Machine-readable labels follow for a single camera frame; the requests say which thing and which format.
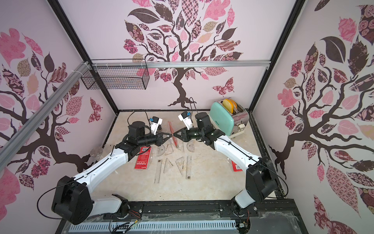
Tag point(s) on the white slotted cable duct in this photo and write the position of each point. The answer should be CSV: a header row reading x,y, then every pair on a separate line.
x,y
152,227

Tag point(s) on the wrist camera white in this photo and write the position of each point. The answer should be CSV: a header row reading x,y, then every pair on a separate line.
x,y
185,117
155,125

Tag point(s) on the yellow toast slice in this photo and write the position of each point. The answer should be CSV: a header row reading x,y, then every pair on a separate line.
x,y
230,105

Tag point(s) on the black wire basket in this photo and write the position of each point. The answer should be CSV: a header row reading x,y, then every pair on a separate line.
x,y
120,75

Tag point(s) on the red ruler set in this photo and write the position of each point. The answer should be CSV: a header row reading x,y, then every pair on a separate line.
x,y
235,167
175,141
143,158

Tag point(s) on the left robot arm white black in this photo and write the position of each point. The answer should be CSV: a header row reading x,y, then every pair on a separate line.
x,y
73,199

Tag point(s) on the aluminium rail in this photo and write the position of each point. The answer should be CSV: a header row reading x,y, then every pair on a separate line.
x,y
185,64
19,139

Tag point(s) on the aluminium rail left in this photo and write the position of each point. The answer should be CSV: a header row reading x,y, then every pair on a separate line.
x,y
19,139

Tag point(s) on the clear protractor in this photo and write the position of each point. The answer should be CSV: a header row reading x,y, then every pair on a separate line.
x,y
191,146
161,150

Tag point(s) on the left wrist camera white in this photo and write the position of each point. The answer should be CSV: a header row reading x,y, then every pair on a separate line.
x,y
155,125

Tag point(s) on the clear plastic ruler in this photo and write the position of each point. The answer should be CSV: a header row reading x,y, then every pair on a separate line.
x,y
158,171

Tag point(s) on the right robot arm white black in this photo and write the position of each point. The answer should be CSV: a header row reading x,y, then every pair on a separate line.
x,y
261,179

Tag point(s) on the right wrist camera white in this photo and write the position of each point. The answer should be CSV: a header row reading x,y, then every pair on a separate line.
x,y
185,117

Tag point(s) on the clear plastic cup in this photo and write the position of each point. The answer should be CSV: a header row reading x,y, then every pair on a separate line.
x,y
96,153

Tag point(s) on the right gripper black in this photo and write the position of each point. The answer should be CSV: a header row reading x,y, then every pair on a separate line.
x,y
185,134

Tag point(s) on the mint green toaster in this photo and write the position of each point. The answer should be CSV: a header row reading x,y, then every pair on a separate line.
x,y
231,125

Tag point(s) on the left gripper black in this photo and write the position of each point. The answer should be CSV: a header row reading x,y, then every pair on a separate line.
x,y
159,138

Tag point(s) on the aluminium rail back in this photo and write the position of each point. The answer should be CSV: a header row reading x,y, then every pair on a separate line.
x,y
185,64

